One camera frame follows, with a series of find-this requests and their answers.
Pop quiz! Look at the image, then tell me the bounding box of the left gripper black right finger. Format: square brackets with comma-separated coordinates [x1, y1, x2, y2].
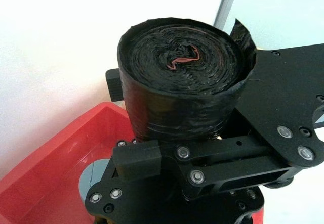
[227, 186, 265, 216]

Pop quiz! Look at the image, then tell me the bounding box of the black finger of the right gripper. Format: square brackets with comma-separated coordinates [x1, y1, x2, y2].
[112, 133, 295, 201]
[105, 68, 125, 102]

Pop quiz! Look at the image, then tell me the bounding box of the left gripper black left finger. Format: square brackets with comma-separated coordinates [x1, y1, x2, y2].
[85, 139, 139, 213]

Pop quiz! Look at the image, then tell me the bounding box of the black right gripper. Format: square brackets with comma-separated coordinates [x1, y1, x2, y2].
[234, 39, 324, 169]

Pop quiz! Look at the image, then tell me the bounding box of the black garbage bag roll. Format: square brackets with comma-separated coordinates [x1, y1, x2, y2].
[117, 16, 258, 144]

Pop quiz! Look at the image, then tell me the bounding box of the grey round disc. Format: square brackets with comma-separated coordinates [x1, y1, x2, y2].
[78, 158, 110, 202]

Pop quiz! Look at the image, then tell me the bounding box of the red plastic bin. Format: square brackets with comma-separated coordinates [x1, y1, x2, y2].
[0, 102, 265, 224]

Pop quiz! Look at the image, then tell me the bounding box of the grey striped post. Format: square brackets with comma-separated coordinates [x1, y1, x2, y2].
[213, 0, 244, 32]

